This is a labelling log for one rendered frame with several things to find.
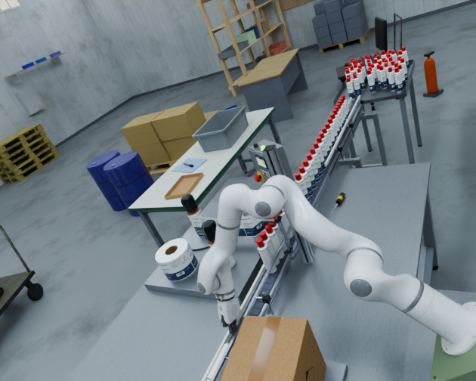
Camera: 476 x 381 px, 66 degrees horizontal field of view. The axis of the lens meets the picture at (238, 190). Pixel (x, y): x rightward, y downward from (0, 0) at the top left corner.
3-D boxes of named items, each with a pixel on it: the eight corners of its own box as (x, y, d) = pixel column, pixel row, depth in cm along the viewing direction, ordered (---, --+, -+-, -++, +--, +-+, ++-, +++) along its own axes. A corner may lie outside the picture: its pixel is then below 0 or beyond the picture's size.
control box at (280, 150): (276, 171, 186) (264, 138, 177) (295, 181, 172) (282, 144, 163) (259, 181, 183) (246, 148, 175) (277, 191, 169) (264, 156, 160)
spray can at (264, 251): (269, 266, 190) (256, 236, 181) (278, 267, 187) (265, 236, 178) (266, 274, 186) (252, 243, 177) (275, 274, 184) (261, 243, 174)
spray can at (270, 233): (279, 252, 197) (267, 221, 188) (286, 254, 193) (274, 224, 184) (273, 258, 194) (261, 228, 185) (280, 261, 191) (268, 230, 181)
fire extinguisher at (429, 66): (442, 88, 496) (437, 47, 470) (445, 95, 477) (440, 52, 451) (421, 93, 506) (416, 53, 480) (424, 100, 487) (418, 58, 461)
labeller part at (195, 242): (198, 218, 258) (198, 218, 257) (235, 218, 241) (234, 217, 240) (174, 249, 236) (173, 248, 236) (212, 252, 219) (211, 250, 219)
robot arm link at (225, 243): (214, 237, 129) (207, 302, 143) (245, 222, 140) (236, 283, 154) (197, 225, 134) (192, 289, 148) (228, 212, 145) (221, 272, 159)
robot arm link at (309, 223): (365, 296, 123) (369, 269, 137) (391, 277, 117) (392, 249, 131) (248, 203, 127) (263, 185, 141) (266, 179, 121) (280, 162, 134)
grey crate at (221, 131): (223, 129, 430) (215, 112, 419) (253, 122, 409) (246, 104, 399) (199, 155, 386) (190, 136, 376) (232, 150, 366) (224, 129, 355)
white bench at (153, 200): (243, 170, 507) (222, 117, 471) (294, 165, 466) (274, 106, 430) (166, 271, 375) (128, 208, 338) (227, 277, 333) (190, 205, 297)
